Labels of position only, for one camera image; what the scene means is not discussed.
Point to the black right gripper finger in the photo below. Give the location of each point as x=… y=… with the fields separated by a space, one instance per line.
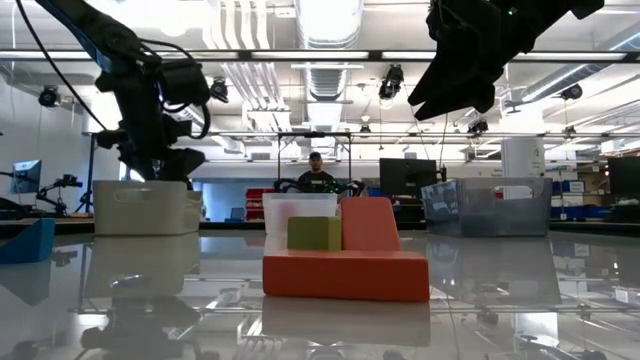
x=445 y=80
x=475 y=95

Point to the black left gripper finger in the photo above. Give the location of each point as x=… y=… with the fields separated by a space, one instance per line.
x=142 y=162
x=180 y=164

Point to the blue angular block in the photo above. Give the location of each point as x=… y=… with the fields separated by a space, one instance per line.
x=27 y=245

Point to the green cube block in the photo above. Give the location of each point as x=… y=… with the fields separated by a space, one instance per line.
x=315 y=234

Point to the orange slanted block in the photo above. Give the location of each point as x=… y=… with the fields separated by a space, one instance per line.
x=370 y=225

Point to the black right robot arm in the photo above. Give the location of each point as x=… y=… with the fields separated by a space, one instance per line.
x=585 y=6

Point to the background black robot arm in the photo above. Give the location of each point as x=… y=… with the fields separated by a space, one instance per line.
x=67 y=180

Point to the white opaque bin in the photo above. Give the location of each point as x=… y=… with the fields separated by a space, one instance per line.
x=145 y=215

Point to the black overhead light bar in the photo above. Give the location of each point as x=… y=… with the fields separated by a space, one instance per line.
x=375 y=55

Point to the blue chair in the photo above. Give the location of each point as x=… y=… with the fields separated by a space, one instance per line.
x=236 y=215

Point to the white column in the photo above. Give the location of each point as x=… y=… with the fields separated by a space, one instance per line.
x=522 y=157

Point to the red storage shelf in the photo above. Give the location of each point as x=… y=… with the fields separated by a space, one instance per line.
x=255 y=194

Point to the black monitor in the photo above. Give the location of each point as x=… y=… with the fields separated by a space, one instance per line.
x=407 y=175
x=625 y=177

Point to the small tilted monitor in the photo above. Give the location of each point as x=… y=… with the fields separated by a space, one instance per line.
x=27 y=172

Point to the grey transparent bin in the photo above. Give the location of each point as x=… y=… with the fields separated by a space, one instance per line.
x=500 y=215

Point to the translucent white bin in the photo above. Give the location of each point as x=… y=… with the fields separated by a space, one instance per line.
x=300 y=205

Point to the person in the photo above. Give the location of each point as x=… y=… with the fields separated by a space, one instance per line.
x=316 y=172

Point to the background robot arms pair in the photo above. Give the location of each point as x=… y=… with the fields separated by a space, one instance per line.
x=350 y=187

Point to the blue storage bins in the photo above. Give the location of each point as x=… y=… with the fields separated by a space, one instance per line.
x=575 y=212

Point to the long flat orange block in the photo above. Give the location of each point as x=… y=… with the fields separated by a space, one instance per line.
x=345 y=277

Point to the black ceiling camera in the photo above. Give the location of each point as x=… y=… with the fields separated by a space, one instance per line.
x=390 y=82
x=49 y=96
x=477 y=127
x=220 y=91
x=571 y=92

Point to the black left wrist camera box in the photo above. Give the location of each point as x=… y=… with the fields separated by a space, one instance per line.
x=185 y=82

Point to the silver slanted duct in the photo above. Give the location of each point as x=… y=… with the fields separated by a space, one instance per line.
x=560 y=80

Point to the silver ceiling duct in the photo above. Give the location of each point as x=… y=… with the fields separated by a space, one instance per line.
x=327 y=80

